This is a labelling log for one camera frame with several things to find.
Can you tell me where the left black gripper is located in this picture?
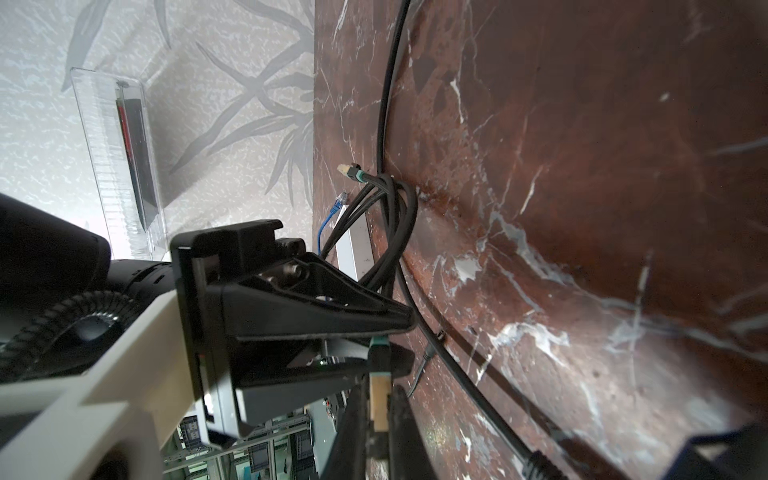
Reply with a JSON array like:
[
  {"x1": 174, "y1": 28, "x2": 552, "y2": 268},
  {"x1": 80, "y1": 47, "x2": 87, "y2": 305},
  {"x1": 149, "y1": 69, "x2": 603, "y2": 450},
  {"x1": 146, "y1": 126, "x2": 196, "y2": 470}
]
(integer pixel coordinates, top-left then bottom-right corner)
[{"x1": 170, "y1": 219, "x2": 415, "y2": 447}]

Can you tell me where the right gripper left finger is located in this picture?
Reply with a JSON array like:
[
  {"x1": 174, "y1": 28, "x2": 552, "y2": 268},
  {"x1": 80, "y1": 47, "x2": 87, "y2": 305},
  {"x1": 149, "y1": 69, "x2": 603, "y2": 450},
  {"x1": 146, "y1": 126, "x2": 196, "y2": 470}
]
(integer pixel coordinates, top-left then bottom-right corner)
[{"x1": 320, "y1": 380, "x2": 369, "y2": 480}]

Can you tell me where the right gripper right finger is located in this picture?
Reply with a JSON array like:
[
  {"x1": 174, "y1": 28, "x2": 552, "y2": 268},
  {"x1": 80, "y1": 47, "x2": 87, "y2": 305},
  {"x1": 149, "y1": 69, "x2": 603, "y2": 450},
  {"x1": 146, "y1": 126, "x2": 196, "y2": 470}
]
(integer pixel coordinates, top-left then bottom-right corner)
[{"x1": 388, "y1": 385, "x2": 437, "y2": 480}]

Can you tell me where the black ethernet cable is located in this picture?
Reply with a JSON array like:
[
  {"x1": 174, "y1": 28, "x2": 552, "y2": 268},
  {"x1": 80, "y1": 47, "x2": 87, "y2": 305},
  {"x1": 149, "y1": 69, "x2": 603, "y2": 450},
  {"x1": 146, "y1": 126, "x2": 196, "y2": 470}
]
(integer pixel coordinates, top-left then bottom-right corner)
[{"x1": 376, "y1": 0, "x2": 568, "y2": 480}]

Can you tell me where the black network switch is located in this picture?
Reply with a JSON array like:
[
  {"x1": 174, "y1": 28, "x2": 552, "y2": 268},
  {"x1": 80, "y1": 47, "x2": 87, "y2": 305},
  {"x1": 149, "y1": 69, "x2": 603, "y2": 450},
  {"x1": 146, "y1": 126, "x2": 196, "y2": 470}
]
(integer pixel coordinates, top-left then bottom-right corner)
[{"x1": 663, "y1": 423, "x2": 767, "y2": 480}]

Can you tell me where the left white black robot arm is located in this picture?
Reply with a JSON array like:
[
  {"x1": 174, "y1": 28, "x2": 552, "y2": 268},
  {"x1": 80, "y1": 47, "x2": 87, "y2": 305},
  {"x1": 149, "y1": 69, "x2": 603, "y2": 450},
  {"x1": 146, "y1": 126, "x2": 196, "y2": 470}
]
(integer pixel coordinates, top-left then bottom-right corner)
[{"x1": 1, "y1": 196, "x2": 433, "y2": 479}]

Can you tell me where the blue ethernet cable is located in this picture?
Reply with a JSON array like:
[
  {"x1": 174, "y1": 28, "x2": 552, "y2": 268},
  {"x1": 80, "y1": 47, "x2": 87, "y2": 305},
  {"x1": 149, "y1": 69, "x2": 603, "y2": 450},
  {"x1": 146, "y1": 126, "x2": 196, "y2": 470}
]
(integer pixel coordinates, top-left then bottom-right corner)
[{"x1": 316, "y1": 191, "x2": 350, "y2": 256}]

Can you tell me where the clear plastic wall tray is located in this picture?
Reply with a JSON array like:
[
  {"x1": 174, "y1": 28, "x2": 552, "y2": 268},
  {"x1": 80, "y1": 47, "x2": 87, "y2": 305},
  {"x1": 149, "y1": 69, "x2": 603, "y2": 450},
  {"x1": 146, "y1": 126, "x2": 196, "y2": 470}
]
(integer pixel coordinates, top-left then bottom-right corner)
[{"x1": 70, "y1": 68, "x2": 167, "y2": 261}]

